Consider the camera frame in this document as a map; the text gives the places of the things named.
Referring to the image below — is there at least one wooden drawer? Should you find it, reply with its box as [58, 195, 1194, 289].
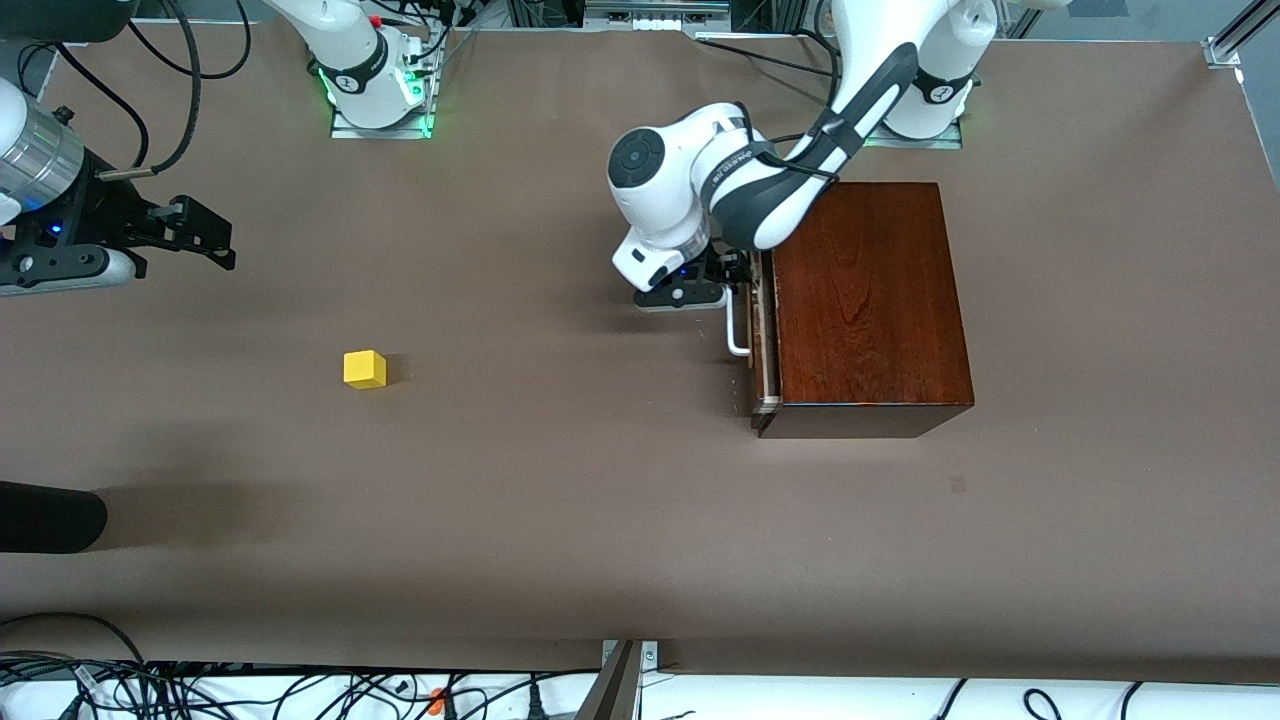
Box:
[750, 250, 783, 413]

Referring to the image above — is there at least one yellow cube block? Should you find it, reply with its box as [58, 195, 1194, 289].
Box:
[343, 350, 388, 391]

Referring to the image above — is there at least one dark wooden drawer cabinet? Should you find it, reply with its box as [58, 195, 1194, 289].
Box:
[752, 182, 976, 439]

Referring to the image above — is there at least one black rounded object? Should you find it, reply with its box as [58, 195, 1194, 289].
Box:
[0, 480, 109, 554]

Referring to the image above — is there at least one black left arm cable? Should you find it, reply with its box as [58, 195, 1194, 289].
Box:
[745, 30, 846, 186]

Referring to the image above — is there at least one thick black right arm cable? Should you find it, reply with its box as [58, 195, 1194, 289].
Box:
[97, 0, 203, 181]

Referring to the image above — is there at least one thin black cable loop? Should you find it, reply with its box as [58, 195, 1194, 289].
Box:
[125, 0, 253, 81]

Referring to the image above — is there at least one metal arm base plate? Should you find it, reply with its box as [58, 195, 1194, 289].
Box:
[330, 95, 438, 141]
[862, 118, 964, 151]

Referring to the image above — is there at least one long black table cable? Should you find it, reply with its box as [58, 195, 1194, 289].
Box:
[697, 35, 839, 79]

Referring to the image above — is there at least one aluminium rail with white connectors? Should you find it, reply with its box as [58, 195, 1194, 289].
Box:
[585, 0, 731, 33]

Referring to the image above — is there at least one large black cable loop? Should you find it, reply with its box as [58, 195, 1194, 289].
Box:
[0, 612, 151, 720]

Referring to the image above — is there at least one grey angled mount bar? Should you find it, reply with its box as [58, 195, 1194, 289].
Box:
[575, 640, 641, 720]

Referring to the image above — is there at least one aluminium frame profile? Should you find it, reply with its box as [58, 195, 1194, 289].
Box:
[1205, 0, 1280, 69]

